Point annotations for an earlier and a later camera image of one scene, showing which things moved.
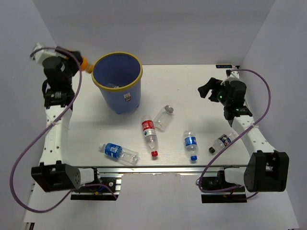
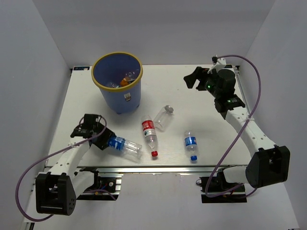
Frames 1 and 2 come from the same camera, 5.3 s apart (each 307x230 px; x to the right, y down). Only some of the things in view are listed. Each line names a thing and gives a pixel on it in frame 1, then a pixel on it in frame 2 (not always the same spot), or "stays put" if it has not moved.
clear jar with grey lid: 162,119 stays put
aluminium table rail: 163,169 stays put
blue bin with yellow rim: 118,74 stays put
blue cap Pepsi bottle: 191,143 stays put
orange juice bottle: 85,66 to 124,82
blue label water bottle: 115,151 to 126,147
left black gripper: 73,62 to 107,133
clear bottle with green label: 112,85 stays put
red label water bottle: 148,129 stays put
